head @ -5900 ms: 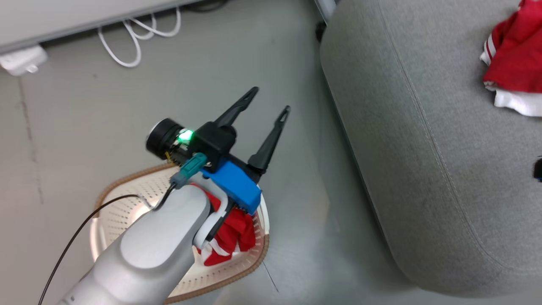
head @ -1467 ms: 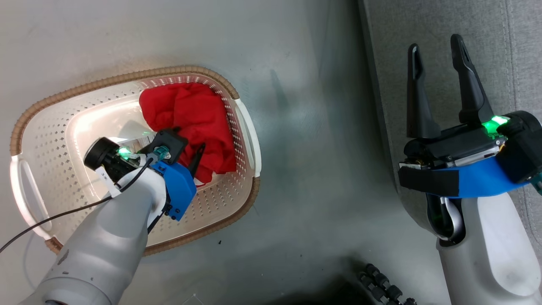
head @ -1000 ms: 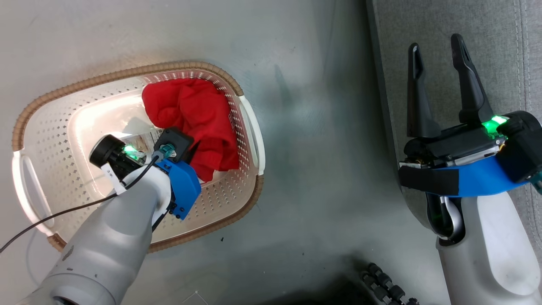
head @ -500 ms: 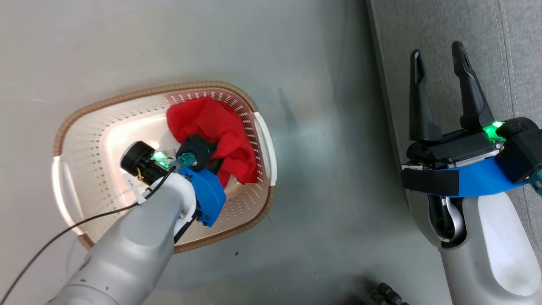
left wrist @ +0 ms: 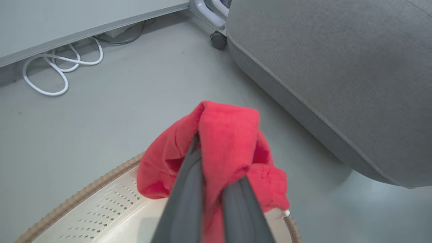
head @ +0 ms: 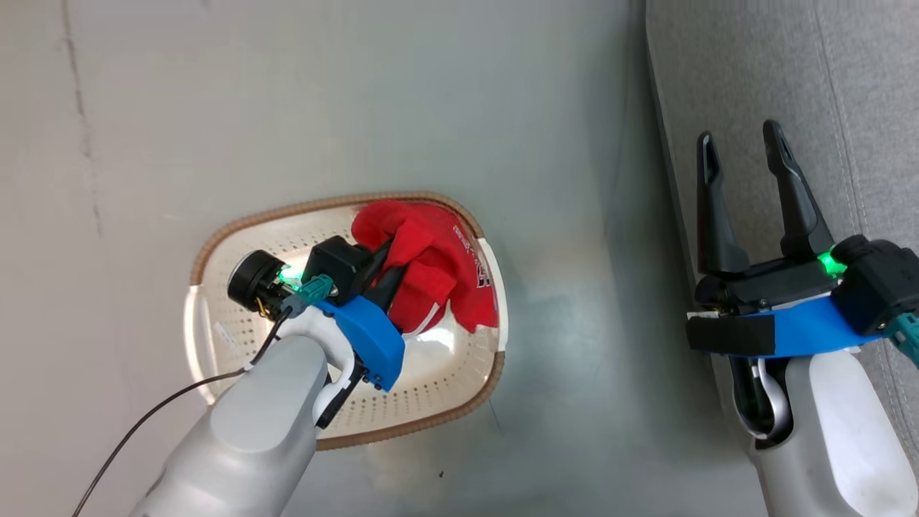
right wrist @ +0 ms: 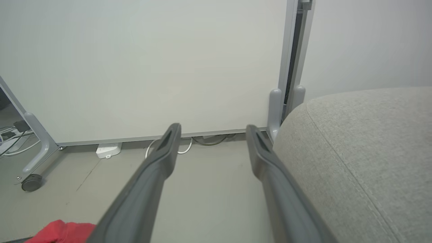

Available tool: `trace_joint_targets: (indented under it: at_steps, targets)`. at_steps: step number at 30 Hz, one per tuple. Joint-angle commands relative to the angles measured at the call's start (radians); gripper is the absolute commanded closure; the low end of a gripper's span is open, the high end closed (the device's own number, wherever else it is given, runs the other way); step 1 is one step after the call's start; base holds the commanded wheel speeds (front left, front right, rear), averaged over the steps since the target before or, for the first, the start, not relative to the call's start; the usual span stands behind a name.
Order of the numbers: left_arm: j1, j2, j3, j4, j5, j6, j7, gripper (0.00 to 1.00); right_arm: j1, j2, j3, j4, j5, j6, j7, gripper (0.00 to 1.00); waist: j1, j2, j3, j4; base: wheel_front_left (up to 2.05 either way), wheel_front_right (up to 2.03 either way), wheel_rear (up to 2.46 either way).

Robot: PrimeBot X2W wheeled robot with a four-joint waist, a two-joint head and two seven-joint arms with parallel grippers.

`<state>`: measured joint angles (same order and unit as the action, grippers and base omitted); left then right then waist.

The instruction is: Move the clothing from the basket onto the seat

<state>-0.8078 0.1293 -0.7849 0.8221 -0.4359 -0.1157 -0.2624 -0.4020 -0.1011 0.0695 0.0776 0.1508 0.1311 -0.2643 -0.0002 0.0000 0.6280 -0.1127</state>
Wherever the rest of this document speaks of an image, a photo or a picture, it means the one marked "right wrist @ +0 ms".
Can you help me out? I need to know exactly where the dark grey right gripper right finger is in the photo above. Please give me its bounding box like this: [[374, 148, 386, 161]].
[[246, 124, 338, 243]]

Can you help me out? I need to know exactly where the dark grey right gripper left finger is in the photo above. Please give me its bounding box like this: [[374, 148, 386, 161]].
[[86, 123, 182, 243]]

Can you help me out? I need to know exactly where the red cloth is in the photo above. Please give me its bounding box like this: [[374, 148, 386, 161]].
[[24, 220, 97, 243]]

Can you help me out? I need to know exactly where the grey fabric sofa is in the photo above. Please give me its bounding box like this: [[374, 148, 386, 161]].
[[272, 86, 432, 243]]

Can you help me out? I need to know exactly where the white power strip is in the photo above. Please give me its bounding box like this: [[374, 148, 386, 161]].
[[96, 142, 123, 159]]

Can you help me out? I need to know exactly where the grey partition foot with caster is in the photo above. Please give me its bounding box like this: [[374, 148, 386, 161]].
[[15, 112, 62, 183]]

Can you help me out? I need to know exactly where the black caster wheel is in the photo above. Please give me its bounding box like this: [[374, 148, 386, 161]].
[[21, 173, 43, 192]]

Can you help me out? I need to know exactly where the wide white partition panel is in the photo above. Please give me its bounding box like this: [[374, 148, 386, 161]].
[[0, 0, 298, 147]]

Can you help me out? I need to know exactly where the white looped cable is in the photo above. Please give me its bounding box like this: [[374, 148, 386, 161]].
[[145, 136, 194, 159]]

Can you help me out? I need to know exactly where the black floor cable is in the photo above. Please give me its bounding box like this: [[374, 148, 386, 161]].
[[192, 134, 237, 146]]

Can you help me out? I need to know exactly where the white cable bundle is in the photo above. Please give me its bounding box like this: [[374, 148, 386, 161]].
[[0, 120, 42, 157]]

